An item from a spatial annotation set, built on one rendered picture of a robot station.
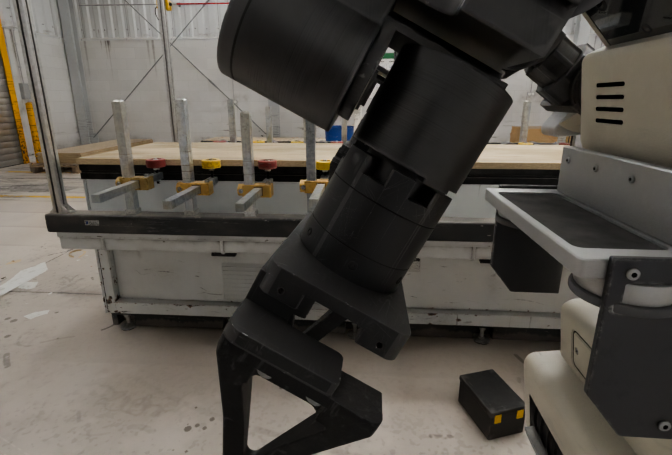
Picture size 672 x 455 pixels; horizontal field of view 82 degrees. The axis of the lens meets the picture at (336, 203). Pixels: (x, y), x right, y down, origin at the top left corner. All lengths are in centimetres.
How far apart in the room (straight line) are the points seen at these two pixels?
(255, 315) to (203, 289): 195
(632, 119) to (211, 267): 182
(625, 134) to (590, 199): 8
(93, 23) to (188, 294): 888
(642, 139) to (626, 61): 8
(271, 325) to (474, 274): 184
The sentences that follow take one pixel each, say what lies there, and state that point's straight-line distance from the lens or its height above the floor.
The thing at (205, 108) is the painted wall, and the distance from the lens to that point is 931.
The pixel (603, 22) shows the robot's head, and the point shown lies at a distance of 55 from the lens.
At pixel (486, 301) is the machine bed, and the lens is 206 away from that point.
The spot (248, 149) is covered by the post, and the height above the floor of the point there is 97.
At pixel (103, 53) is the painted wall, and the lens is 1036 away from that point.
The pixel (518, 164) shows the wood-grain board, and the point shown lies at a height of 89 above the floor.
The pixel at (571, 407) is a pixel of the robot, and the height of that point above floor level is 80.
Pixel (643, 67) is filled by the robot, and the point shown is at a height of 119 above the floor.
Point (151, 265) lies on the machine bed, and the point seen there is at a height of 36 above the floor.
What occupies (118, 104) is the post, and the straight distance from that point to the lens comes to 175.
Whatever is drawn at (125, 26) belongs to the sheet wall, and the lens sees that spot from 1016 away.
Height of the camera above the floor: 116
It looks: 15 degrees down
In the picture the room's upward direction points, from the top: straight up
